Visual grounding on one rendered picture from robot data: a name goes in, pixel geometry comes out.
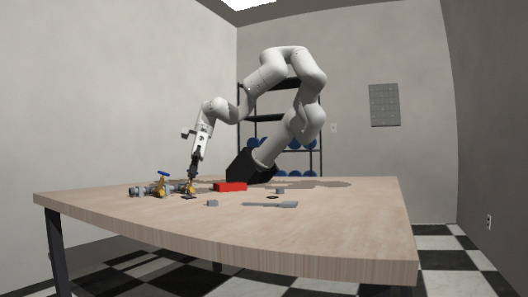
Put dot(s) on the grey pipe manifold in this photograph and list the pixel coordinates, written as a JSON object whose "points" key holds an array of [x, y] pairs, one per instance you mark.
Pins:
{"points": [[162, 189]]}

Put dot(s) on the grey hex nut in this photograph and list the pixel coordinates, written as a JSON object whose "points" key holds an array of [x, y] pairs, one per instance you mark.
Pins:
{"points": [[212, 203]]}

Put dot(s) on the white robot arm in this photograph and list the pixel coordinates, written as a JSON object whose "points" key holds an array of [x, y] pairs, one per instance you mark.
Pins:
{"points": [[273, 70]]}

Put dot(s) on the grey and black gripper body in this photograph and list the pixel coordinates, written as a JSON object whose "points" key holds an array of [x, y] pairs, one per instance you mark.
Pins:
{"points": [[202, 140]]}

